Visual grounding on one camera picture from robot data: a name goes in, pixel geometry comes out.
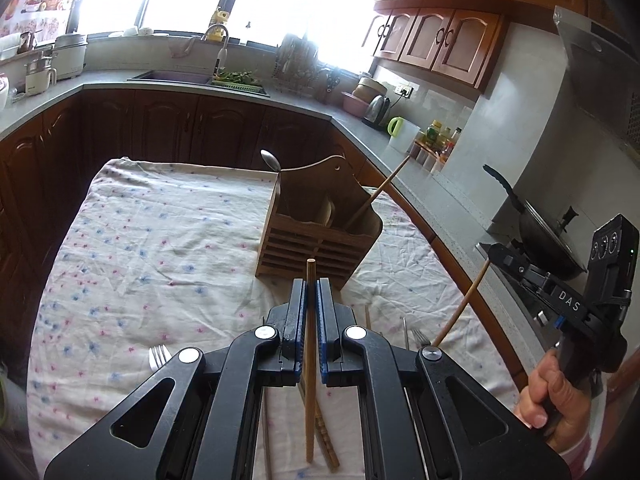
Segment green basket of vegetables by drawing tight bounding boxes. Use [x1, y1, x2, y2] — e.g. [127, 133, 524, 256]
[210, 71, 264, 94]

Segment white rice cooker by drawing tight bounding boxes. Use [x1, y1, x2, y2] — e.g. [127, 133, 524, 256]
[52, 32, 89, 81]

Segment white dish tray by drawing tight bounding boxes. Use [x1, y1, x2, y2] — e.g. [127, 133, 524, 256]
[0, 32, 32, 62]

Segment person's right hand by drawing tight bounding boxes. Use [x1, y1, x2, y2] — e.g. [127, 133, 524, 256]
[512, 347, 608, 454]

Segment wooden base cabinets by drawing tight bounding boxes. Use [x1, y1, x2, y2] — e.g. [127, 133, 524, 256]
[0, 85, 526, 391]

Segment metal spoon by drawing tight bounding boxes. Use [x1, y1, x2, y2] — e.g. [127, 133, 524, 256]
[260, 149, 285, 201]

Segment wooden utensil holder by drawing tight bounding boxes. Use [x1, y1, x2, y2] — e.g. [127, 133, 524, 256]
[255, 155, 385, 291]

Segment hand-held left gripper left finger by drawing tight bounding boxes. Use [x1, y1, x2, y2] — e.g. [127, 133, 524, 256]
[44, 279, 307, 480]

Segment black wok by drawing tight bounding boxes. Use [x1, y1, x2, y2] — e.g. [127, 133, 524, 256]
[482, 164, 590, 281]

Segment steel range hood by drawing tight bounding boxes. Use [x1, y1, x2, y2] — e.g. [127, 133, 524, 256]
[552, 5, 640, 151]

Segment white pitcher with green handle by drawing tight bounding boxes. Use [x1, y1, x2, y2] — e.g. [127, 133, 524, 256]
[387, 116, 423, 153]

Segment wooden wall cabinets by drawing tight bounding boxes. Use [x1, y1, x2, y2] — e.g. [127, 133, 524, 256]
[360, 0, 601, 93]

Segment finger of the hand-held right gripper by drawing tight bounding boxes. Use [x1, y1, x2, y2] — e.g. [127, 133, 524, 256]
[482, 243, 551, 286]

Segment small white electric pot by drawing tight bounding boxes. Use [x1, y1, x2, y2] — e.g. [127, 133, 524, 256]
[23, 56, 56, 94]

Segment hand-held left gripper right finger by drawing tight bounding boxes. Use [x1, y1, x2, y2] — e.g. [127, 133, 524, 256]
[315, 279, 571, 480]

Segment steel kitchen faucet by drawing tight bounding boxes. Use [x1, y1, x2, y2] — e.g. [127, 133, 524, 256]
[200, 24, 231, 78]

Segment yellow detergent bottle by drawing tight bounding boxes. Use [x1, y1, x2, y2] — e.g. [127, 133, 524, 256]
[207, 7, 231, 43]

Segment floral tablecloth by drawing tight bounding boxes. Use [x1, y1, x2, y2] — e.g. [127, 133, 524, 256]
[27, 157, 521, 480]

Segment grey kitchen countertop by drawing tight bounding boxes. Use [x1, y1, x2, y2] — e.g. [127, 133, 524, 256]
[0, 67, 546, 376]

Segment kitchen sink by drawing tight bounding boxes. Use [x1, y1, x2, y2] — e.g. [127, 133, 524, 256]
[127, 70, 213, 86]

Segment kitchen window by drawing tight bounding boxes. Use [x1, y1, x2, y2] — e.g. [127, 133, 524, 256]
[75, 0, 396, 77]

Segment person's right forearm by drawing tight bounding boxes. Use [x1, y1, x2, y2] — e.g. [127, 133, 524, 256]
[555, 410, 623, 478]

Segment pink plastic basin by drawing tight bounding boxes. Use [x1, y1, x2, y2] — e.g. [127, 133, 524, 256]
[341, 91, 373, 113]

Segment steel electric kettle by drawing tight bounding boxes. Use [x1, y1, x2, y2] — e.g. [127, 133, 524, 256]
[362, 95, 392, 131]

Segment wire dish rack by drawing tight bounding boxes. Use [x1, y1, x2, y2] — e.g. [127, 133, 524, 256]
[272, 35, 322, 96]

